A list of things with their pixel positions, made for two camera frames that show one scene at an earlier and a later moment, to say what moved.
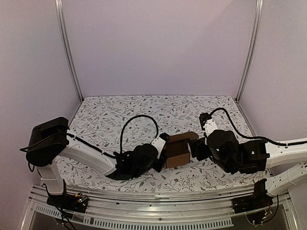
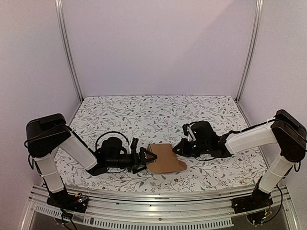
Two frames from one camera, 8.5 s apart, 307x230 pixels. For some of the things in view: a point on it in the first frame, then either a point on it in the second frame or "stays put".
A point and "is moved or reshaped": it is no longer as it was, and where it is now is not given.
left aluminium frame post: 60,18 stays put
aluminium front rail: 143,210 stays put
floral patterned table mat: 117,124 stays put
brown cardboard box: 177,150 is moved or reshaped
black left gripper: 163,161 → 136,163
